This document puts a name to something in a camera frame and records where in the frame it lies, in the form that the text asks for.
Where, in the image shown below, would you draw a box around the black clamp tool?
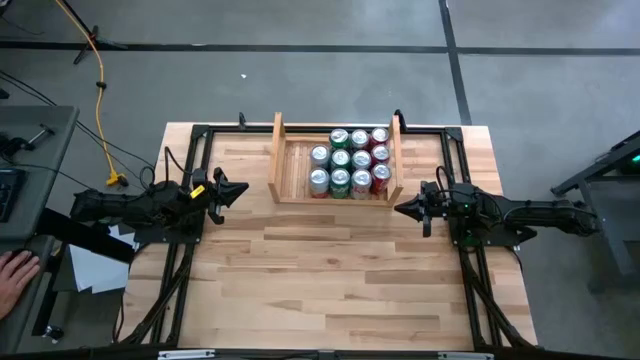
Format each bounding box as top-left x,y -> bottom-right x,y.
0,123 -> 57,157

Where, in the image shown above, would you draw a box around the red Coca-Cola Star Wars can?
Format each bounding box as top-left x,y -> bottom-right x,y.
370,163 -> 394,196

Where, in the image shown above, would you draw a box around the wooden slatted shelf crate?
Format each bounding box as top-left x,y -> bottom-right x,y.
267,111 -> 405,208

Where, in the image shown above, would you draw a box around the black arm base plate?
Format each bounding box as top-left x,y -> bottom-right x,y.
133,205 -> 207,246
447,207 -> 539,250

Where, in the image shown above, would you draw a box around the yellow extension cable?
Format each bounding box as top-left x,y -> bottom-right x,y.
53,0 -> 129,189

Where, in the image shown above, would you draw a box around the black tripod stand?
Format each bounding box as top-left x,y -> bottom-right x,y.
58,0 -> 129,66

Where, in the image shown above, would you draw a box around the person's hand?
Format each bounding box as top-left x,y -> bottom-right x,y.
0,249 -> 41,321

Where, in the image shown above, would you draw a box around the black keyboard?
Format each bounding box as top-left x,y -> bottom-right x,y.
0,167 -> 25,224

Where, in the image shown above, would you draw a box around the black aluminium table frame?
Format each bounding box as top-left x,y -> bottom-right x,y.
112,109 -> 539,360

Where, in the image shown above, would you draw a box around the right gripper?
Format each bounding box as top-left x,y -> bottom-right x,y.
394,180 -> 483,239

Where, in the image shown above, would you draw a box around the black desk support beam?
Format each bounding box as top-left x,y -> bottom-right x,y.
35,207 -> 137,265

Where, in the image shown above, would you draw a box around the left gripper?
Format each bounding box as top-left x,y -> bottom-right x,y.
187,167 -> 250,226

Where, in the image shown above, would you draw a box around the grey side desk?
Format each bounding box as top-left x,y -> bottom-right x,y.
0,234 -> 57,354
0,104 -> 81,241

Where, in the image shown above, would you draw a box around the silver metal bracket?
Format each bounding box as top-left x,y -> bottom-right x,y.
157,349 -> 217,360
437,351 -> 495,360

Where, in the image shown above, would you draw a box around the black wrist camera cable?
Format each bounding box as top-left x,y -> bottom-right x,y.
138,145 -> 195,192
435,165 -> 455,194

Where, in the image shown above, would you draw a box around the dark metal side table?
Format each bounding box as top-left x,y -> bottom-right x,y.
549,129 -> 640,292

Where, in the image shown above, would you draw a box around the black caster wheel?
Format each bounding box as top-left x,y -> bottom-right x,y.
41,324 -> 66,344

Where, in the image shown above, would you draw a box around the white paper sheets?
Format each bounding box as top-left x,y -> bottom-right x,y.
67,224 -> 137,295

